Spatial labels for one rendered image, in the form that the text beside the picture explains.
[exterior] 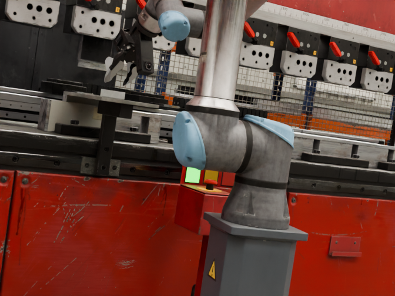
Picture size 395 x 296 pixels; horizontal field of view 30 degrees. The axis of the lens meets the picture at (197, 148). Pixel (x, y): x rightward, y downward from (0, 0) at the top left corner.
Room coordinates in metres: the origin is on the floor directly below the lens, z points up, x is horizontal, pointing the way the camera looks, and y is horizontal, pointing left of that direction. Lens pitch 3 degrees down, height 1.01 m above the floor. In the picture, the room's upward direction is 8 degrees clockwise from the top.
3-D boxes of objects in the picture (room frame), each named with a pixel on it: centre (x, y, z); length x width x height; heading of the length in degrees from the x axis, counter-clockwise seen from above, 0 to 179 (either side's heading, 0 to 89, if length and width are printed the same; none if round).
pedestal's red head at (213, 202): (2.14, -0.09, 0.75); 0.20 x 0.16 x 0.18; 119
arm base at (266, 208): (1.62, -0.15, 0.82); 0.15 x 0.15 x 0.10
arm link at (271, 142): (1.62, -0.14, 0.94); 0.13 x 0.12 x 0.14; 111
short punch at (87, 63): (2.26, 0.35, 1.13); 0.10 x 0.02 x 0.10; 123
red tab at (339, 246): (2.69, -0.59, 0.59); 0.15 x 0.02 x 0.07; 123
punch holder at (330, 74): (2.79, -0.47, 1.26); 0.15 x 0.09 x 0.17; 123
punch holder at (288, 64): (2.68, -0.30, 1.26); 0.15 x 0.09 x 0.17; 123
